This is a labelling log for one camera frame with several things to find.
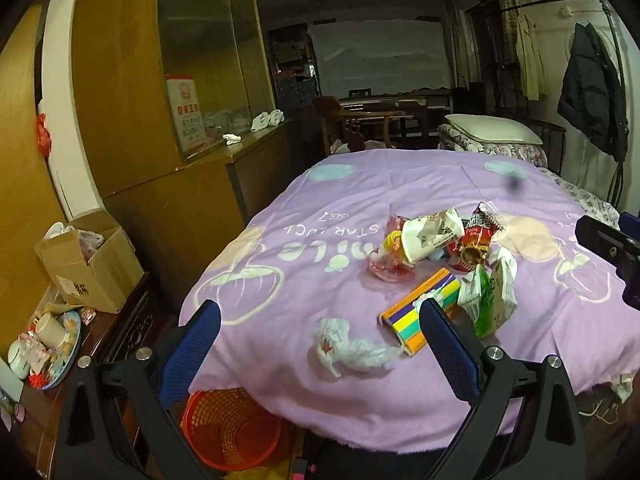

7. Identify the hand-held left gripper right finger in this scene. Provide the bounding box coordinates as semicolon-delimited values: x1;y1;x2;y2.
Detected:
418;297;588;480

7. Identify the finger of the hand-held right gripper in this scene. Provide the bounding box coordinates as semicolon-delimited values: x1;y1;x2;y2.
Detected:
575;215;640;311
619;212;640;243

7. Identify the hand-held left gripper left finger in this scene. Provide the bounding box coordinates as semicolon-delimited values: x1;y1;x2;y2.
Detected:
52;300;222;480

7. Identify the orange plastic basket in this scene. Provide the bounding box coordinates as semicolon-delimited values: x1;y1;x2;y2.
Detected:
181;387;283;471

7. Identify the clear cup with red plastic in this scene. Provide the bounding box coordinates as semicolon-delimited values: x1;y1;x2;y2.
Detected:
367;250;416;283

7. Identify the striped colourful carton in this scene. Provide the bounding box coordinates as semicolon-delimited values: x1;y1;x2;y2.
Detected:
378;267;461;356

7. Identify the green and white packet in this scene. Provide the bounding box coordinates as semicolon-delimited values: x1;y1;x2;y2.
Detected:
457;247;518;339

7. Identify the dark carved wooden sideboard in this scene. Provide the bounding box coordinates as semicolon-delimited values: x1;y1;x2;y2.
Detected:
0;270;166;480

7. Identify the crumpled white tissue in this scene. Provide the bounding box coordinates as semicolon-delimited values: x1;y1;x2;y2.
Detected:
313;317;403;378

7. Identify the crushed white paper cup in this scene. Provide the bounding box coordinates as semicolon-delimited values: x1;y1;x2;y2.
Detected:
400;207;466;263

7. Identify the cardboard box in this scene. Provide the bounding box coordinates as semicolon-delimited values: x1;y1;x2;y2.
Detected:
34;210;145;315

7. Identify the blue-rimmed round tray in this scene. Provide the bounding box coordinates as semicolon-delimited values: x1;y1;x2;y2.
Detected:
7;310;82;391

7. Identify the red snack wrapper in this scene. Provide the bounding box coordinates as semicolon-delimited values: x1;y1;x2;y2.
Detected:
462;202;506;251

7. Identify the light wooden cabinet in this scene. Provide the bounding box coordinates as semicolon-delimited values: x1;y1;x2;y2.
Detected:
72;0;311;316

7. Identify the black jacket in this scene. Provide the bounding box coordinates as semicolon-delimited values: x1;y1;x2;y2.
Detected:
557;22;628;161

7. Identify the beige plastic cup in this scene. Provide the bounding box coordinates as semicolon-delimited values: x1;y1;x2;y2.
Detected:
34;312;66;348

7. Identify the pink and white packet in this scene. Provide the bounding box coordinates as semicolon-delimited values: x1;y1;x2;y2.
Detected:
20;332;56;376

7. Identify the white plastic bag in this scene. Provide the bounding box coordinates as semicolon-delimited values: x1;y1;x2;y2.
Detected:
45;221;105;261

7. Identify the white pillow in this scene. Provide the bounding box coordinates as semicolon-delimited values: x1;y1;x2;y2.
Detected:
445;113;543;146

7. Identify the white enamel mug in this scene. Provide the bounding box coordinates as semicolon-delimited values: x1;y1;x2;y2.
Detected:
7;338;33;380

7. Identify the purple printed blanket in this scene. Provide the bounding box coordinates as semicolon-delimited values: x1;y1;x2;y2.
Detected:
178;149;633;443

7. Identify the beige coat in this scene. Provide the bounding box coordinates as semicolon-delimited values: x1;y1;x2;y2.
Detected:
515;12;547;101

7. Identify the red and white sign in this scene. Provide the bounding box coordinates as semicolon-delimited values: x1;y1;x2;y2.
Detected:
166;74;207;155

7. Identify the wooden chair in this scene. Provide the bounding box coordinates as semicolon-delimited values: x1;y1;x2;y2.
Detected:
314;96;407;156

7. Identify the red plastic bag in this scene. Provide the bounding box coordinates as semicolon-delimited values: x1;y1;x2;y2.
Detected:
36;113;52;157

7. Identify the dark shelf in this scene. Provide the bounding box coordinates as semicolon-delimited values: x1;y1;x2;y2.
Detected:
268;24;321;113

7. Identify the white wall sheet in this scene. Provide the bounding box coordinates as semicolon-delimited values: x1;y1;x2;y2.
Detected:
307;20;453;96

